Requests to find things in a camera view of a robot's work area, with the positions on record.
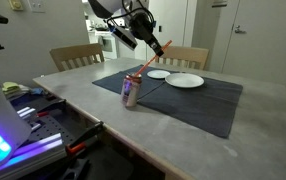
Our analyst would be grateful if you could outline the light wooden slat chair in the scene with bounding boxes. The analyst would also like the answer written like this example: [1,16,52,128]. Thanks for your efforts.
[153,45,210,71]
[48,43,106,73]

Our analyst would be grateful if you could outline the yellowish wall thermostat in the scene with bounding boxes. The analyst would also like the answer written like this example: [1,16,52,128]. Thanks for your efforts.
[7,0,25,12]

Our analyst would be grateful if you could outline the small blue object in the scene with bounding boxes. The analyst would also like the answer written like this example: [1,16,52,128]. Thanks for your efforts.
[29,87,46,96]

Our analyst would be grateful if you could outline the large white plate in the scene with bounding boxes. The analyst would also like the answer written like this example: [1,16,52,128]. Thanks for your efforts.
[164,72,205,89]

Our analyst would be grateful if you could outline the white light switch plate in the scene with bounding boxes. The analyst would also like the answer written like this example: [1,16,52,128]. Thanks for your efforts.
[27,0,46,14]

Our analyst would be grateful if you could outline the black perforated breadboard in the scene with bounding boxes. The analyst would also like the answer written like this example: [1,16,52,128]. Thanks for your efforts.
[26,114,84,148]

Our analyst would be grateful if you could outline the silver door lever handle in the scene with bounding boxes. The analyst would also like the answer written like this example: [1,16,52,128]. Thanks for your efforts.
[233,24,247,35]

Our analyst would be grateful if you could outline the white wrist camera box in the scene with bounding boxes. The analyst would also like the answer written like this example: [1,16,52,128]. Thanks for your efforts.
[110,25,139,52]

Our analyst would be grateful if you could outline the short silver metal bars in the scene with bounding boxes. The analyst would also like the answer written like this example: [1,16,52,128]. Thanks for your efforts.
[16,105,42,133]

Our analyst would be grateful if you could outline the red white drink can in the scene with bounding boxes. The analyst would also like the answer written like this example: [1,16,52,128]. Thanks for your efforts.
[120,73,143,108]

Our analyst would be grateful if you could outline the black clamp orange handle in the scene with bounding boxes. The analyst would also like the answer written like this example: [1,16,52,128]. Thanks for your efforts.
[35,98,67,118]
[64,120,106,157]

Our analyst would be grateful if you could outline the white kitchen cabinet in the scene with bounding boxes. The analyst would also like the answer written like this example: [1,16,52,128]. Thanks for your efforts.
[115,30,137,60]

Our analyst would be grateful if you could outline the aluminium extrusion rail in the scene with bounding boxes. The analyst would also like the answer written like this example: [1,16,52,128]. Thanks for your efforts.
[0,132,68,180]

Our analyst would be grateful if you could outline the white kitchen stove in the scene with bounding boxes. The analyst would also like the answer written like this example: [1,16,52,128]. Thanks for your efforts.
[96,30,119,61]

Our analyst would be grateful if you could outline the green yellow cloth stack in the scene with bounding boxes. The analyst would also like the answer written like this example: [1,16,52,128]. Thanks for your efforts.
[1,81,31,99]

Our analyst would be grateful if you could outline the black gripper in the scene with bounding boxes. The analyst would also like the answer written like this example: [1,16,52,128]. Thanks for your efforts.
[129,13,166,58]

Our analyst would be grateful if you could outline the red drinking straw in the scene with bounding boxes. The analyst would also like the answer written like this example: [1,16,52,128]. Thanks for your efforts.
[134,39,173,78]

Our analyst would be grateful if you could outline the small white plate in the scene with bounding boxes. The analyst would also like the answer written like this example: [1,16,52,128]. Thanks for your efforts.
[146,69,172,80]

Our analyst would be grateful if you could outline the dark blue cloth mat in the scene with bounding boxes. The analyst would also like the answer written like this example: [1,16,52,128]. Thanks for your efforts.
[91,64,167,101]
[136,68,244,139]

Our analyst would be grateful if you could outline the white sliding door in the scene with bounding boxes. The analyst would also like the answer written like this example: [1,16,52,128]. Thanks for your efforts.
[148,0,198,64]

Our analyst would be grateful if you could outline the grey wall sign box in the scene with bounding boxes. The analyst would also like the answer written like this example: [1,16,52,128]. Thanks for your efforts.
[211,0,229,8]

